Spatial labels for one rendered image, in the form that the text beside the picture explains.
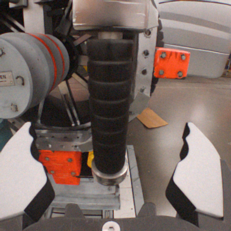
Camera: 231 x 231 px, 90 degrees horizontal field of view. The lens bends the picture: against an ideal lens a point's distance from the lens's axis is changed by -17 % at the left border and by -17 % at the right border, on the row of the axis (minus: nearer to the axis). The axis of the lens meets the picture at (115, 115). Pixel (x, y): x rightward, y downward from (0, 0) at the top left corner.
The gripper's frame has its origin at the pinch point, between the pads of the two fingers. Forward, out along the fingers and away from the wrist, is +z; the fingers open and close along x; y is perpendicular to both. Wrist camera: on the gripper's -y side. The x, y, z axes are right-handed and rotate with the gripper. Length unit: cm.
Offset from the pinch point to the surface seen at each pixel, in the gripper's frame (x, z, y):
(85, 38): -7.2, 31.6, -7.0
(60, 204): -27, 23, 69
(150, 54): 8.9, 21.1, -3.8
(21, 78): -11.9, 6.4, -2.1
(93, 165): -1.9, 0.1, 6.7
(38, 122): -26.1, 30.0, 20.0
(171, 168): 51, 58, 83
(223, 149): 119, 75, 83
